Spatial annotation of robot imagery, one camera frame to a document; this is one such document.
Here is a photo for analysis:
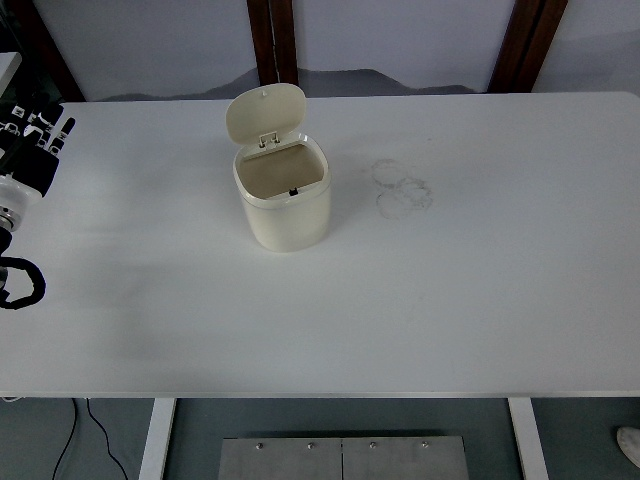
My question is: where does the black-white robot hand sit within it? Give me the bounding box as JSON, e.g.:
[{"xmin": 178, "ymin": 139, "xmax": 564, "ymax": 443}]
[{"xmin": 0, "ymin": 92, "xmax": 77, "ymax": 215}]

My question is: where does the cream lidded trash bin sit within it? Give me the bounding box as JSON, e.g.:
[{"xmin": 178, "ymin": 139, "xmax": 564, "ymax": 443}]
[{"xmin": 224, "ymin": 83, "xmax": 332, "ymax": 253}]

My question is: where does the white side table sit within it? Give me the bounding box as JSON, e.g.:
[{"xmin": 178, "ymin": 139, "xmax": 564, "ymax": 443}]
[{"xmin": 0, "ymin": 51, "xmax": 23, "ymax": 87}]

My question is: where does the mountain painting screen panel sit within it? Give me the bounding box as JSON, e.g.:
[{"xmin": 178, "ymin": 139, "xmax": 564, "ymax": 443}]
[
  {"xmin": 530, "ymin": 0, "xmax": 640, "ymax": 95},
  {"xmin": 32, "ymin": 0, "xmax": 262, "ymax": 103},
  {"xmin": 293, "ymin": 0, "xmax": 517, "ymax": 98}
]

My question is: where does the white table leg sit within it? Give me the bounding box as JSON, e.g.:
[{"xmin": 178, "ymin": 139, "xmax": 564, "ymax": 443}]
[
  {"xmin": 508, "ymin": 398, "xmax": 550, "ymax": 480},
  {"xmin": 138, "ymin": 398, "xmax": 177, "ymax": 480}
]

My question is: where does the grey metal plate with screws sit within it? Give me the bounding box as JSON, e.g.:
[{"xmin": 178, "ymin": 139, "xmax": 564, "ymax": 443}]
[{"xmin": 218, "ymin": 436, "xmax": 470, "ymax": 480}]

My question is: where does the person's foot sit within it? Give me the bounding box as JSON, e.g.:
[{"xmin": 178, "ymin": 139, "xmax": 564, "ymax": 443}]
[{"xmin": 615, "ymin": 426, "xmax": 640, "ymax": 469}]

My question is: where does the brown wooden screen post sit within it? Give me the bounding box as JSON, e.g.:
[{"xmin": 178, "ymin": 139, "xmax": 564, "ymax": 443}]
[
  {"xmin": 7, "ymin": 0, "xmax": 86, "ymax": 103},
  {"xmin": 486, "ymin": 0, "xmax": 571, "ymax": 95},
  {"xmin": 246, "ymin": 0, "xmax": 300, "ymax": 89}
]

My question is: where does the thin black floor cable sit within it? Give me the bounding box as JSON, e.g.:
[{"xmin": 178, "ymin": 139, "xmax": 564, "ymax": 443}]
[
  {"xmin": 51, "ymin": 398, "xmax": 79, "ymax": 480},
  {"xmin": 85, "ymin": 398, "xmax": 129, "ymax": 480}
]

